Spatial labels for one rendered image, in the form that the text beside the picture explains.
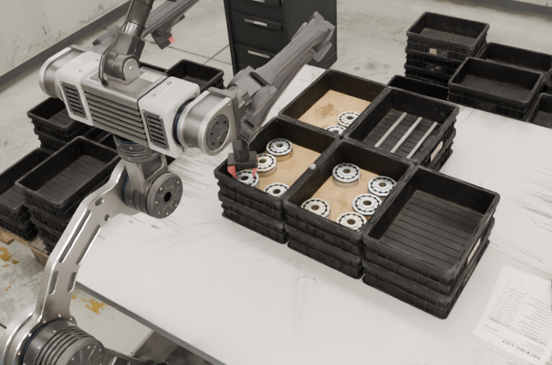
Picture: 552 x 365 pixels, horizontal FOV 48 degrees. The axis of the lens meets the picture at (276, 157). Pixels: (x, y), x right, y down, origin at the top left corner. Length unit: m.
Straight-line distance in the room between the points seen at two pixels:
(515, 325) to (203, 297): 0.99
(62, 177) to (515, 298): 2.05
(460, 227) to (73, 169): 1.84
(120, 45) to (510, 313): 1.40
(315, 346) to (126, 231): 0.86
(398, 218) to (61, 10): 3.65
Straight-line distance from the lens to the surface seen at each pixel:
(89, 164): 3.11
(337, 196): 2.20
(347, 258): 2.04
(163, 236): 2.34
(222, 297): 2.10
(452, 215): 2.17
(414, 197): 2.22
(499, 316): 2.09
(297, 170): 2.32
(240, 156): 2.15
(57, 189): 3.03
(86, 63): 1.74
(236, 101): 1.52
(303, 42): 1.80
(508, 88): 3.47
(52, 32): 5.16
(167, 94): 1.53
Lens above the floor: 2.34
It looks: 39 degrees down
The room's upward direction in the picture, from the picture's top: 5 degrees counter-clockwise
